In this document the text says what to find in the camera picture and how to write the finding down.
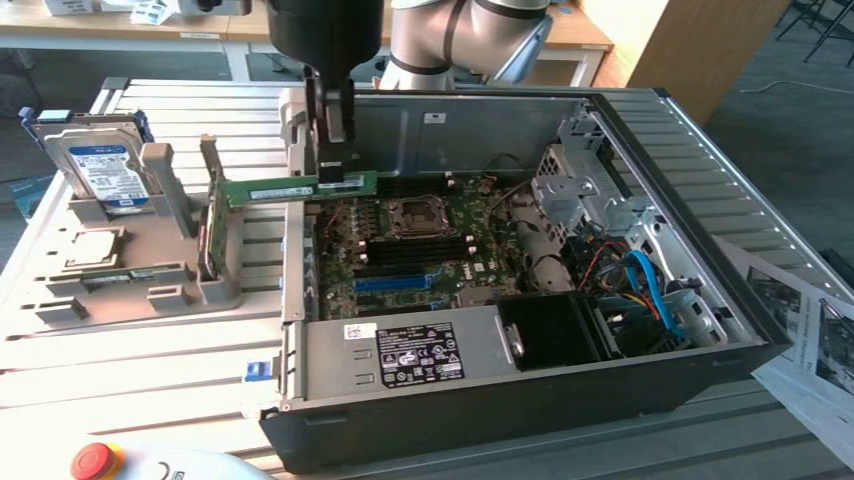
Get CPU socket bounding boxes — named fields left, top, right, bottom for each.
left=377, top=196, right=456, bottom=240

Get red wire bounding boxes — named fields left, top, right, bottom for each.
left=573, top=240, right=632, bottom=294

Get black chair legs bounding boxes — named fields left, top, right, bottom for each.
left=775, top=0, right=854, bottom=65

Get teach pendant with red button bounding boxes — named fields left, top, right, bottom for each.
left=68, top=441, right=276, bottom=480

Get blue wire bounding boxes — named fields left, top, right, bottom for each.
left=624, top=247, right=689, bottom=347

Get green RAM stick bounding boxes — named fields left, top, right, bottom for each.
left=218, top=169, right=379, bottom=207
left=78, top=267, right=176, bottom=287

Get grey parts rack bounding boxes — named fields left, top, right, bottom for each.
left=33, top=141, right=246, bottom=327

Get metal disk bay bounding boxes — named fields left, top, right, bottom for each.
left=531, top=143, right=659, bottom=242

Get black RAM slot bank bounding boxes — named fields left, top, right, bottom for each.
left=375, top=172, right=449, bottom=200
left=363, top=236, right=472, bottom=267

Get wooden cabinet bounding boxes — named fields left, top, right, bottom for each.
left=591, top=0, right=794, bottom=127

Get printed paper manual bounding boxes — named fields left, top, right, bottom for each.
left=711, top=238, right=854, bottom=457

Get black open PC case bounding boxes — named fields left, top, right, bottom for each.
left=257, top=87, right=796, bottom=476

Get hard disk with blue label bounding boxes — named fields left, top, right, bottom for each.
left=18, top=107, right=156, bottom=210

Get graphics card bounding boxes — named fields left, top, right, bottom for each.
left=196, top=133, right=233, bottom=282

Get white cardboard box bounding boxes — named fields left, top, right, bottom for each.
left=41, top=0, right=102, bottom=17

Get blue box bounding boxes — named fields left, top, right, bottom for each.
left=6, top=175, right=56, bottom=222

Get blue plastic clip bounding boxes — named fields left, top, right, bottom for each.
left=241, top=359, right=274, bottom=384

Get blue expansion slot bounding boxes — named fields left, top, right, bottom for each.
left=352, top=277, right=429, bottom=295

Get green motherboard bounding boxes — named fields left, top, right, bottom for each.
left=312, top=169, right=539, bottom=322

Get grey power supply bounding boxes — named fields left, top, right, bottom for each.
left=300, top=312, right=523, bottom=402

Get black fan shroud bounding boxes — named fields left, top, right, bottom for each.
left=495, top=291, right=627, bottom=372

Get wooden desk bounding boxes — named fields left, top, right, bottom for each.
left=0, top=0, right=616, bottom=87

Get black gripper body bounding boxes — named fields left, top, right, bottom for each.
left=265, top=0, right=385, bottom=82

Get silver CPU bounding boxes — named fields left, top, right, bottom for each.
left=61, top=228, right=129, bottom=270

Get grey plastic bracket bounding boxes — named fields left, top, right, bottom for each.
left=277, top=87, right=318, bottom=177

